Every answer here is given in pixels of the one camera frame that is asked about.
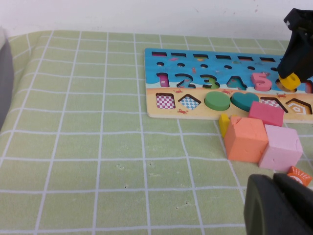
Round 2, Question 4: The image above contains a magenta trapezoid block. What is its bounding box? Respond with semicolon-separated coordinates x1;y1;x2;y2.
248;100;285;127

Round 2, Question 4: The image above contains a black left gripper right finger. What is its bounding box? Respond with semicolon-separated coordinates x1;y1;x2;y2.
273;172;313;227

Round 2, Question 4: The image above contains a small yellow wooden piece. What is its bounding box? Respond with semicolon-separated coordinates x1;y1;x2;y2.
218;113;239;139

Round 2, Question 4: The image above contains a pink number five piece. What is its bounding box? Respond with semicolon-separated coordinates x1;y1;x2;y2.
250;72;272;91

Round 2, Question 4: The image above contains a teal heart piece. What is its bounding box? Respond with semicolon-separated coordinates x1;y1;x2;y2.
230;92;260;113

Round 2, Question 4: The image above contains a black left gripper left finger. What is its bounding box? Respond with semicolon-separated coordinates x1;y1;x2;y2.
244;173;313;235

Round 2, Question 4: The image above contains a yellow number six piece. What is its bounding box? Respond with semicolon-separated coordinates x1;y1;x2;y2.
278;72;301;91

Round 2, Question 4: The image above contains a green circle piece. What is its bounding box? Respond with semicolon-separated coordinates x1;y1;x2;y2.
204;92;231;112

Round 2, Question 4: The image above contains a green checked tablecloth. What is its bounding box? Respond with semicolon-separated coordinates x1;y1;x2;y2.
0;30;313;235

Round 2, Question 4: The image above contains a light pink cube block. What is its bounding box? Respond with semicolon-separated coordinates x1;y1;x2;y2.
258;124;304;173

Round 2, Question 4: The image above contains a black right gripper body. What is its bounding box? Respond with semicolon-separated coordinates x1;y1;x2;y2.
283;8;313;34

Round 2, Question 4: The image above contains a grey object at table edge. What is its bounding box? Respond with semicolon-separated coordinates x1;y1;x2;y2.
0;28;15;132

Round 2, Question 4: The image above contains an orange cube block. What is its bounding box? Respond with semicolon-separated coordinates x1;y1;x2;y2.
224;116;269;164

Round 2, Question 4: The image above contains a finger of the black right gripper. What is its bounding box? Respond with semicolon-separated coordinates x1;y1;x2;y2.
277;29;306;79
299;32;313;81

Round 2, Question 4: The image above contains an orange fish numbered ten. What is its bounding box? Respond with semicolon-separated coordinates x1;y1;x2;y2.
286;165;313;187

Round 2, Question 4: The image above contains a wooden number puzzle board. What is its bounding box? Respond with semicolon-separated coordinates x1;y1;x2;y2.
144;47;313;124

